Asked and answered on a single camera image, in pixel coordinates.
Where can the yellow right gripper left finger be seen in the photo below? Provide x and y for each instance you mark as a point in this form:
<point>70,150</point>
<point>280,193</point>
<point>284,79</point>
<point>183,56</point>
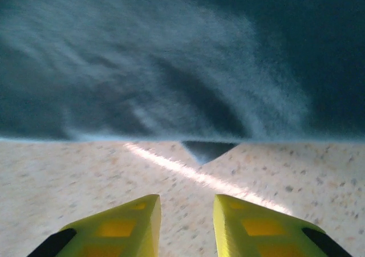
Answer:
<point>125,231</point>

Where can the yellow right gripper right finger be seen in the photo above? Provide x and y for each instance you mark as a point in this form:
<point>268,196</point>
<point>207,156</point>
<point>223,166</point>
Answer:
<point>251,231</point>

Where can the grey t-shirt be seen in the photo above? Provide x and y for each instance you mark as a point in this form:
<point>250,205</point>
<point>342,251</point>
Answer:
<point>142,69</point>

